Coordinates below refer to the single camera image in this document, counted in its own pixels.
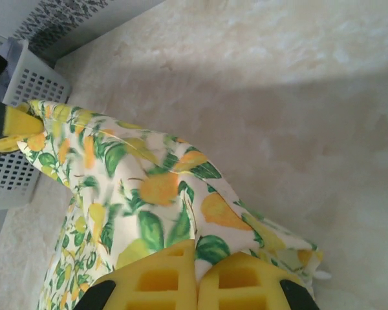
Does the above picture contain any white plastic basket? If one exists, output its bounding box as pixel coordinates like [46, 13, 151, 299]
[0, 38, 71, 212]

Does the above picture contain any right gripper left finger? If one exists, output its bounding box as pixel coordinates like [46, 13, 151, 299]
[83, 239, 199, 310]

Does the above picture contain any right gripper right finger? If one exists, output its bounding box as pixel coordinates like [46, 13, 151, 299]
[197, 251, 319, 310]

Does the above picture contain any lemon print skirt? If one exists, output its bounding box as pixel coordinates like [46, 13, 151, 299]
[17, 99, 324, 310]

